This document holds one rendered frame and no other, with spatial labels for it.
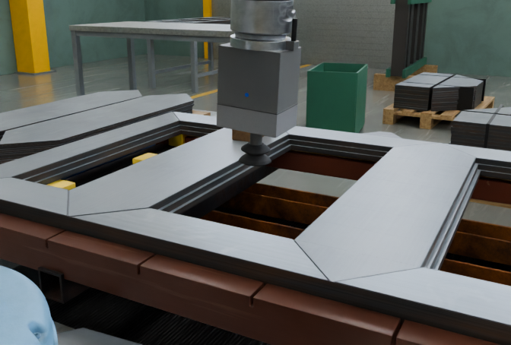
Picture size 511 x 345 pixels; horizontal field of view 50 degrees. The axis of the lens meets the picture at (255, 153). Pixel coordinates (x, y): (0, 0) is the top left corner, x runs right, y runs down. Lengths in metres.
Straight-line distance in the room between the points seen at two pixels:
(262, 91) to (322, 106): 3.98
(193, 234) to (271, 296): 0.18
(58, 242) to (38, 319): 0.50
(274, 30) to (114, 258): 0.40
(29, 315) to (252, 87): 0.38
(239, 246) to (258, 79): 0.25
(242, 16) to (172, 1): 10.49
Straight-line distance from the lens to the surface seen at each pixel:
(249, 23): 0.65
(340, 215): 0.90
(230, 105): 0.69
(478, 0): 9.02
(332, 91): 4.60
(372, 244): 0.81
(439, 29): 9.11
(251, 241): 0.80
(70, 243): 0.90
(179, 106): 1.78
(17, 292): 0.43
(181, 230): 0.85
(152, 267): 0.80
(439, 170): 1.17
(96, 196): 1.01
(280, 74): 0.65
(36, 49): 9.14
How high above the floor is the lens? 1.19
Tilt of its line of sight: 16 degrees down
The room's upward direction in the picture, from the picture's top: straight up
